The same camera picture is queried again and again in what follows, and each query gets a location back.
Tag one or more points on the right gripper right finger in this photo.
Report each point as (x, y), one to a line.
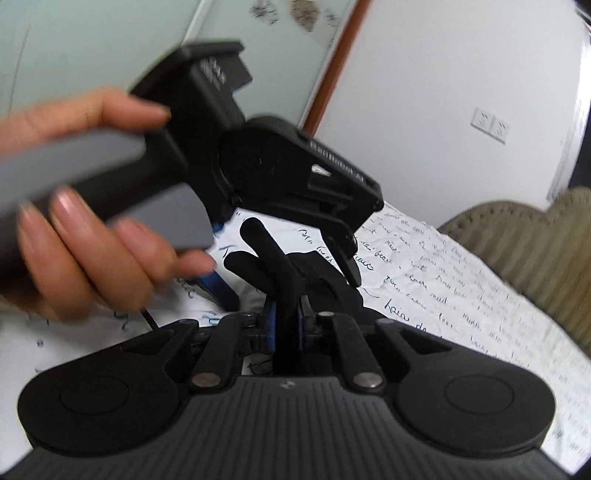
(308, 330)

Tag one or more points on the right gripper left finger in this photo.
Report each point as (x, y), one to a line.
(269, 323)

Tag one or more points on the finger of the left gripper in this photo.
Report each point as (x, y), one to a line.
(213, 284)

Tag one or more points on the black pants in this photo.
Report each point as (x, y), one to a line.
(298, 284)

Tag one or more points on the person's left hand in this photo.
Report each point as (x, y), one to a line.
(76, 261)

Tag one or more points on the white quilt with blue script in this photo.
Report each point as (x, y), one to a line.
(411, 273)

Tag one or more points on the olive upholstered headboard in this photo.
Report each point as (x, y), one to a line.
(542, 255)

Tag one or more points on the brown wooden door frame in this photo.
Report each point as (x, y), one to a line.
(331, 71)

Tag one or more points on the white double wall socket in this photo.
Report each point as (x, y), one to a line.
(491, 125)

